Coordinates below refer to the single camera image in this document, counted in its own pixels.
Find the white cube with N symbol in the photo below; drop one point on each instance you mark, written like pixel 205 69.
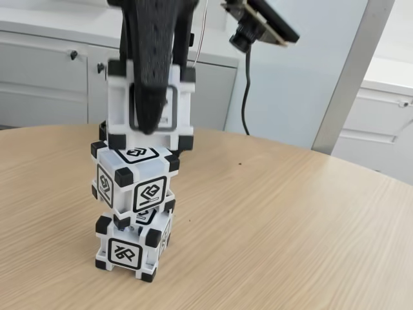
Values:
pixel 117 106

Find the white cube with nested-squares symbol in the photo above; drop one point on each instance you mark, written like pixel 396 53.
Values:
pixel 150 193

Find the black cabinet lock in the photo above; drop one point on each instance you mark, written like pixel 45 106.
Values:
pixel 100 67
pixel 73 55

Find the white low cabinet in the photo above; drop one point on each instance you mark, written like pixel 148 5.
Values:
pixel 38 80

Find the white cube with blue inside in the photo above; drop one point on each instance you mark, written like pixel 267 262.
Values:
pixel 124 253

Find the white drawer cabinet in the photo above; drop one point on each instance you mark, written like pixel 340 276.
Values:
pixel 371 122

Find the silver cabinet lock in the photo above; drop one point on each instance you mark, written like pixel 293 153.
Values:
pixel 404 103

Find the camera module on black mount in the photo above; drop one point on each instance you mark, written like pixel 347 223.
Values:
pixel 258 22

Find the grey metal post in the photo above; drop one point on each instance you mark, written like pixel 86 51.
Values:
pixel 351 80

